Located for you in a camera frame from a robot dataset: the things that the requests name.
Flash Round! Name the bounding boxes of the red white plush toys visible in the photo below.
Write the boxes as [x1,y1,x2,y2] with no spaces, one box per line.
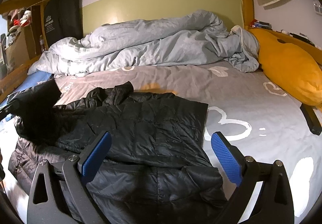
[7,8,33,36]

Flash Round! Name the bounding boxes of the light grey duvet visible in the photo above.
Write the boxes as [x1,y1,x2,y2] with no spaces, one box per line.
[28,9,260,76]

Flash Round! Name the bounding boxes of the black power bank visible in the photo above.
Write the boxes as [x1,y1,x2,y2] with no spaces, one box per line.
[300,104,322,135]

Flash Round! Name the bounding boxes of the wooden bed frame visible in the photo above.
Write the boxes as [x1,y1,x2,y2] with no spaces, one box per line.
[0,0,322,104]

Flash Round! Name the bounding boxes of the blue pillow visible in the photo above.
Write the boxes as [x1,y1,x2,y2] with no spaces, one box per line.
[0,73,54,110]

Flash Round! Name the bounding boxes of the black down jacket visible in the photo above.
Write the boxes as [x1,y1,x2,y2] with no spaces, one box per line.
[7,80,228,224]

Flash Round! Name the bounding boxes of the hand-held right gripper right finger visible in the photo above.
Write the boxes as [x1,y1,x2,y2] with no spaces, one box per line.
[211,132,295,224]

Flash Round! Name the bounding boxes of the grey printed bed sheet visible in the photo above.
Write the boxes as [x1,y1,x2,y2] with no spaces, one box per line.
[0,64,322,224]

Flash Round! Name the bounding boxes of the brown cardboard box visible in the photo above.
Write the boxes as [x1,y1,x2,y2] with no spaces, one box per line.
[5,28,36,71]

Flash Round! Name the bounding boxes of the yellow plush pillow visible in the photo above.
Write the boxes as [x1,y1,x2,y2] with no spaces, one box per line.
[248,28,322,107]

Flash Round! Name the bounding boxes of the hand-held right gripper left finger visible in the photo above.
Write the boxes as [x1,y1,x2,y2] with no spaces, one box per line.
[26,130,112,224]

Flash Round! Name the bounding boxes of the stack of small boxes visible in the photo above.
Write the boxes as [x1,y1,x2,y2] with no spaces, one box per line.
[252,20,271,29]

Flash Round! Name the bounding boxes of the black garment bag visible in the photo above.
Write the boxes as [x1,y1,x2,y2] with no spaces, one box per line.
[44,0,84,51]

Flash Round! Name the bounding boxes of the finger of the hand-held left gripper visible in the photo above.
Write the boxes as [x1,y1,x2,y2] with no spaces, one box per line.
[0,102,21,120]

